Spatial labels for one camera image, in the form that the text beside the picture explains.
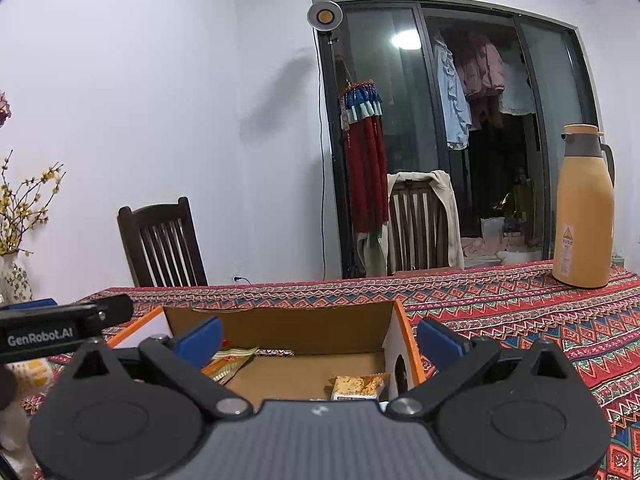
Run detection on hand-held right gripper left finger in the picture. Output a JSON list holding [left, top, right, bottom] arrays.
[[57, 317, 253, 421]]

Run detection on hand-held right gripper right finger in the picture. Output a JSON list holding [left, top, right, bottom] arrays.
[[385, 317, 581, 421]]

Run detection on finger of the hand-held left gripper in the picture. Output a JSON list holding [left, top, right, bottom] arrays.
[[0, 295, 135, 335], [10, 298, 58, 311]]

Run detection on pale yellow snack packet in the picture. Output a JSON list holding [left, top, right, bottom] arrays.
[[7, 357, 53, 391]]

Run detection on orange gold-edged snack packet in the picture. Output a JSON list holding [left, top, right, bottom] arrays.
[[202, 345, 296, 386]]

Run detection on white orange crisp snack packet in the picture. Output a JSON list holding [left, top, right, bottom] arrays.
[[330, 372, 391, 402]]

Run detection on red orange cardboard box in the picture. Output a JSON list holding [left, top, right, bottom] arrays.
[[107, 300, 426, 403]]

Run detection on floral ceramic vase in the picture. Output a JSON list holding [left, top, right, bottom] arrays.
[[0, 252, 33, 306]]

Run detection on red patterned tablecloth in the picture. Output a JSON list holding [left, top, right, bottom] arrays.
[[20, 260, 640, 480]]

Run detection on pale hanging cloth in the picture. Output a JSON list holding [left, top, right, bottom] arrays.
[[357, 230, 390, 277]]

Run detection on dark wooden chair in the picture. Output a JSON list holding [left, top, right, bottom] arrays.
[[117, 196, 208, 289]]

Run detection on brown slatted wooden chair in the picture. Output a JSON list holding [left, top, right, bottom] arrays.
[[387, 174, 451, 273]]

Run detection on chair draped with cloth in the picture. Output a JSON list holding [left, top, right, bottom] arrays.
[[387, 170, 466, 269]]

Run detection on yellow flower branches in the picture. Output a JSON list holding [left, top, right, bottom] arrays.
[[0, 149, 67, 257]]

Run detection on yellow thermos jug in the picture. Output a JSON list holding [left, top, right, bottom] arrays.
[[551, 123, 616, 289]]

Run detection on light blue hanging garment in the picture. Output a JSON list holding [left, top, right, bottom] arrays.
[[432, 35, 473, 151]]

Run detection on white hanging garment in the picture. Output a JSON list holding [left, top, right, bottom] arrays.
[[497, 52, 537, 116]]

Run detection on pink hanging garment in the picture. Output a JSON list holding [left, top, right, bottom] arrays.
[[452, 32, 506, 98]]

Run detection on glass sliding door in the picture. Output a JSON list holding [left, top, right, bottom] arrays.
[[312, 0, 601, 281]]

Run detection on round studio lamp on stand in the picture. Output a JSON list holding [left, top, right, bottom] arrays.
[[306, 1, 358, 280]]

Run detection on black cable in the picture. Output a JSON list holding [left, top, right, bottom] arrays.
[[318, 30, 329, 278]]

